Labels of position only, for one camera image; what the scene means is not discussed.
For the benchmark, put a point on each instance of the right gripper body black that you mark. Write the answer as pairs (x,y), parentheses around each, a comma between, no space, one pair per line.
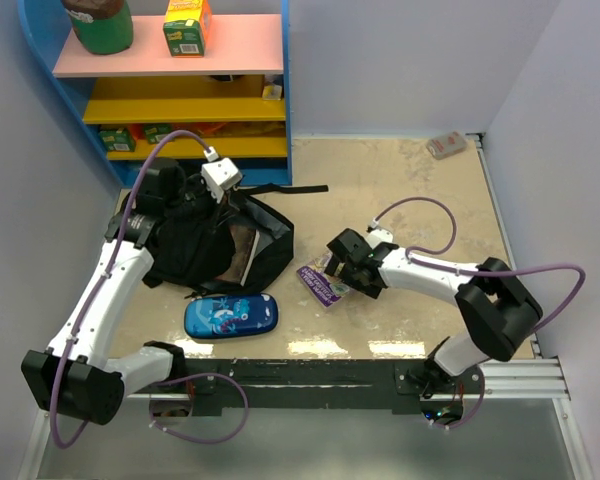
(350,279)

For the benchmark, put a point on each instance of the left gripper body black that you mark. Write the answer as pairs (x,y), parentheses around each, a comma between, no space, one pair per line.
(201,198)

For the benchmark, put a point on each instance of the purple 52-Storey Treehouse book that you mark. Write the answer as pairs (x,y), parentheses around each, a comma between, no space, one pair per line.
(325,289)

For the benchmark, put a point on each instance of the black student backpack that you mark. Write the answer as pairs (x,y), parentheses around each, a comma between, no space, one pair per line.
(193,250)

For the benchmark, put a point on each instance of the A Tale of Two Cities book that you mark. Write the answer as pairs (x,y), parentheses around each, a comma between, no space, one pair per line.
(246,241)

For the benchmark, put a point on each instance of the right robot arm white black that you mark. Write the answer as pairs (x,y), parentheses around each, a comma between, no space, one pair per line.
(498,311)

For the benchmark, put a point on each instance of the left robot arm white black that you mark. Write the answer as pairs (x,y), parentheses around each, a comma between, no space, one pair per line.
(74,375)

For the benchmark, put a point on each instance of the green brown bag on shelf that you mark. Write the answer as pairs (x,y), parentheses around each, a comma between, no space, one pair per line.
(102,27)

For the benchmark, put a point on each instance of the orange snack packet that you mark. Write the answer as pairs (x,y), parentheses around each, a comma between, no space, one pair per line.
(208,129)

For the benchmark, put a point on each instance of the green small box right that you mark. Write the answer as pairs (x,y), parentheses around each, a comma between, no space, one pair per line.
(154,133)

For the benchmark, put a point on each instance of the green small box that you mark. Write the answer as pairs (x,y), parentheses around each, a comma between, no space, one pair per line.
(154,133)
(117,139)

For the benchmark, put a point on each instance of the green small box left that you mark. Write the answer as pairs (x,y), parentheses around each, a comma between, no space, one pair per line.
(117,139)

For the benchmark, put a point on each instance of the blue shelf unit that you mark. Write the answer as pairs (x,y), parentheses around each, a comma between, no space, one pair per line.
(145,84)

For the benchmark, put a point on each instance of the blue dinosaur pencil case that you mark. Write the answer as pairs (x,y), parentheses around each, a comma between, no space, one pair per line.
(230,316)

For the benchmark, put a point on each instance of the small yellow white box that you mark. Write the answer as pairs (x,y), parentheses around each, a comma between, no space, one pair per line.
(272,92)

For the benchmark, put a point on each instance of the grey red packet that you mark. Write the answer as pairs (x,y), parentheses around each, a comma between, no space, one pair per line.
(446,145)

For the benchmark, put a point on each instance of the yellow green box on shelf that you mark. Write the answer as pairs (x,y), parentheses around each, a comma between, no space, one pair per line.
(186,27)

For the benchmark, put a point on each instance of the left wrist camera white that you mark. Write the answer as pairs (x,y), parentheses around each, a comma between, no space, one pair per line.
(220,174)

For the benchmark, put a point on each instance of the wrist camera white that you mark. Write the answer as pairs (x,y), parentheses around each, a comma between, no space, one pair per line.
(220,174)
(377,235)

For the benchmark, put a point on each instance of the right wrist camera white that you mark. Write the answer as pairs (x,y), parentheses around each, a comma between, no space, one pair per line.
(377,235)

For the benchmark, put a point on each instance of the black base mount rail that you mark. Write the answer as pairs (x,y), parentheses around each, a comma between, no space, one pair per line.
(394,385)

